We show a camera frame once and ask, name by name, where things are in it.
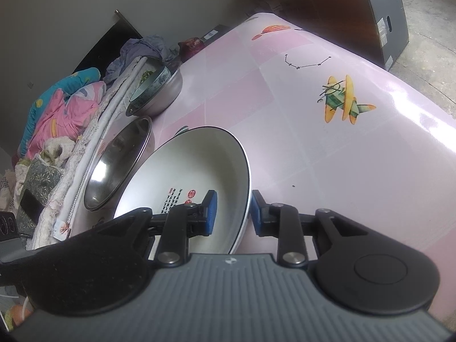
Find white ceramic plate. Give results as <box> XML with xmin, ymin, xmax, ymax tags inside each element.
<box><xmin>114</xmin><ymin>127</ymin><xmax>251</xmax><ymax>254</ymax></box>

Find mattress paper tag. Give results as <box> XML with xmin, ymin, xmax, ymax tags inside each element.
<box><xmin>52</xmin><ymin>220</ymin><xmax>69</xmax><ymax>242</ymax></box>

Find green floral pillow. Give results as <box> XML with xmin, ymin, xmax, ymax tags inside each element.
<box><xmin>16</xmin><ymin>158</ymin><xmax>63</xmax><ymax>239</ymax></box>

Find small steel bowl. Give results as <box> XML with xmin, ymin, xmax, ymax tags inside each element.
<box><xmin>125</xmin><ymin>66</ymin><xmax>183</xmax><ymax>117</ymax></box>

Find medium steel basin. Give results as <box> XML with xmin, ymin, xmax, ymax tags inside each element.
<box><xmin>84</xmin><ymin>116</ymin><xmax>155</xmax><ymax>211</ymax></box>

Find dark Philips box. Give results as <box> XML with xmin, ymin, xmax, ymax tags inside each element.
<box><xmin>200</xmin><ymin>25</ymin><xmax>232</xmax><ymax>46</ymax></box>

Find black headboard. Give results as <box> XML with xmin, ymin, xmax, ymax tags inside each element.
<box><xmin>74</xmin><ymin>9</ymin><xmax>142</xmax><ymax>77</ymax></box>

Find purple grey clothes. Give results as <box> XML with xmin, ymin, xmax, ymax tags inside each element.
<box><xmin>103</xmin><ymin>35</ymin><xmax>178</xmax><ymax>84</ymax></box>

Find teal ceramic bowl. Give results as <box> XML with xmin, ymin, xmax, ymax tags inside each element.
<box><xmin>130</xmin><ymin>66</ymin><xmax>171</xmax><ymax>107</ymax></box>

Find pink patterned tablecloth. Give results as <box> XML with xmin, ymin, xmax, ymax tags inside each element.
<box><xmin>152</xmin><ymin>13</ymin><xmax>455</xmax><ymax>319</ymax></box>

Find pink and teal quilt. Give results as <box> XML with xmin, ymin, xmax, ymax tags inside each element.
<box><xmin>18</xmin><ymin>67</ymin><xmax>106</xmax><ymax>159</ymax></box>

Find large brown grey carton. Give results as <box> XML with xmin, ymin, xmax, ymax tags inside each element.
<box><xmin>264</xmin><ymin>0</ymin><xmax>409</xmax><ymax>70</ymax></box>

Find white fluffy blanket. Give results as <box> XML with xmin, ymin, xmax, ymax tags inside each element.
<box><xmin>14</xmin><ymin>135</ymin><xmax>78</xmax><ymax>168</ymax></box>

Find black smartphone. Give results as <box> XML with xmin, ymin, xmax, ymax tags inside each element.
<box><xmin>20</xmin><ymin>189</ymin><xmax>44</xmax><ymax>225</ymax></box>

